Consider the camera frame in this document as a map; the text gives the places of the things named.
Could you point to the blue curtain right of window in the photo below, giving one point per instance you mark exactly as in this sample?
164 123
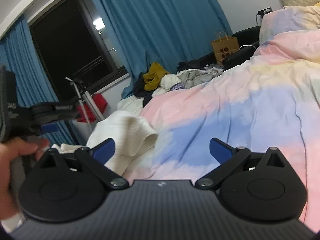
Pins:
163 31

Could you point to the pastel pillow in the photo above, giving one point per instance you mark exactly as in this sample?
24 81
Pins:
288 19

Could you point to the pastel tie-dye duvet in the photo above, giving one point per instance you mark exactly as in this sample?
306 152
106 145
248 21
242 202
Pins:
270 100

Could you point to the mustard yellow garment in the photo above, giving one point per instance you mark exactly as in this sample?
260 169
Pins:
153 77

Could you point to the dark window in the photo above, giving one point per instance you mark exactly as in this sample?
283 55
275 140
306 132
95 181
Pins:
73 43

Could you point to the person left hand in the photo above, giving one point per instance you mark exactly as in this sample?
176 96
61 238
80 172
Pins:
10 151

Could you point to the red cloth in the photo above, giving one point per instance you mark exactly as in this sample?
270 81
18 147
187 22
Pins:
101 104

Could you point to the black garment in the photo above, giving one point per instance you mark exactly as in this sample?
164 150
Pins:
140 92

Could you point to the white puffy blanket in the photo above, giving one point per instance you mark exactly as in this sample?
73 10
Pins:
131 104

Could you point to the pile of white clothes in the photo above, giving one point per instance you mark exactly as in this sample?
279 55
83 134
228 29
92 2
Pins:
187 79

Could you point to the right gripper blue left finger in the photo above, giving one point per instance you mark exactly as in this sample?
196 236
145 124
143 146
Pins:
94 159

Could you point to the white tripod stand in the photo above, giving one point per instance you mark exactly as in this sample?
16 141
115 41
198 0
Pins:
84 96

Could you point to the wall power socket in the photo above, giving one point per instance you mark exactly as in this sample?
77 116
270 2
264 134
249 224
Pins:
265 11

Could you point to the brown paper bag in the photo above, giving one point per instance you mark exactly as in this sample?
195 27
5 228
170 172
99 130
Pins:
224 46

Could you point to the blue curtain of window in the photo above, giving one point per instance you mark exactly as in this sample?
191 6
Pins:
19 56
163 31

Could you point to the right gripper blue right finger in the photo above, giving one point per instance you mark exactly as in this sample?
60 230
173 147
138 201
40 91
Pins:
230 160

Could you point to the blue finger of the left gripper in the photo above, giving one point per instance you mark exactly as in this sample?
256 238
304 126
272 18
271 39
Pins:
49 128

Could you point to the black bedside chair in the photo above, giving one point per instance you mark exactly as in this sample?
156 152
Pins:
248 41

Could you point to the blue curtain left of window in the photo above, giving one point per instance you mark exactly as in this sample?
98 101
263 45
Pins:
19 56

